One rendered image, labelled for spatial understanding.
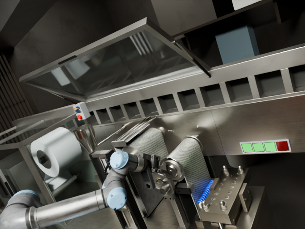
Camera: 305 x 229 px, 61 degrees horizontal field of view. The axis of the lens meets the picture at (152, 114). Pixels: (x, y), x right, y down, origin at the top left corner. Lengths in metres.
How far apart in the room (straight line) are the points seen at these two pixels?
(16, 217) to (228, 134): 1.10
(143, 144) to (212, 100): 0.48
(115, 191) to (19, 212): 0.36
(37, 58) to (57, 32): 0.59
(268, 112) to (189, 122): 0.46
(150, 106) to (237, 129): 0.63
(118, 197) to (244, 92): 0.88
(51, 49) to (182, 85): 3.40
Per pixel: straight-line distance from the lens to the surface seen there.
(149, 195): 1.77
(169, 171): 1.39
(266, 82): 1.46
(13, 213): 1.13
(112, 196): 1.03
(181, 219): 1.54
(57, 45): 4.73
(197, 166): 1.51
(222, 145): 1.60
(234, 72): 1.40
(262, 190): 1.70
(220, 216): 1.40
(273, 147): 1.51
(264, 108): 1.43
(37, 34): 4.68
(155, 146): 1.59
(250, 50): 3.44
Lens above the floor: 1.88
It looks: 14 degrees down
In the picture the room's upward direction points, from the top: 21 degrees counter-clockwise
